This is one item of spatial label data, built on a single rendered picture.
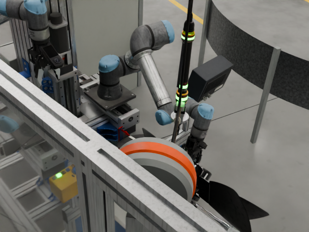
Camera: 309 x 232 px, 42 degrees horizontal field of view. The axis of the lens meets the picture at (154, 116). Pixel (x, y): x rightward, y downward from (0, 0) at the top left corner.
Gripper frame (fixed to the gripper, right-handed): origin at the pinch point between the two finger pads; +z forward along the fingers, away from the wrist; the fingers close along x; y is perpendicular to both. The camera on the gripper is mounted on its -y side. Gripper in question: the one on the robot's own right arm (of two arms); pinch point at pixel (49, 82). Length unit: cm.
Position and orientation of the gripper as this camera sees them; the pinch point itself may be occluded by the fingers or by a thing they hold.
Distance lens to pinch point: 171.8
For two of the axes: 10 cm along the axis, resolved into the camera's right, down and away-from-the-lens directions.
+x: -7.0, 4.2, -5.8
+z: -0.4, 7.8, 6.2
